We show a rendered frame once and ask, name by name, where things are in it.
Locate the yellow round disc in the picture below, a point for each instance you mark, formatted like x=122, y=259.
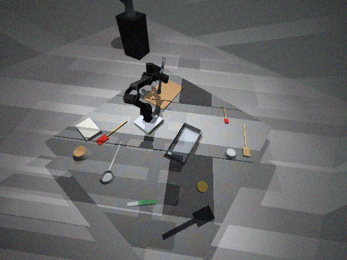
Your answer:
x=202, y=186

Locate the light wooden board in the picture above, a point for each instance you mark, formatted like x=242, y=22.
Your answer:
x=168, y=92

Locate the red spatula with wooden handle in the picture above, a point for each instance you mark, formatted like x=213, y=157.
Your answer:
x=104, y=138

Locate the white short cylinder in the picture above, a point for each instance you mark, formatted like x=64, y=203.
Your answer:
x=230, y=153

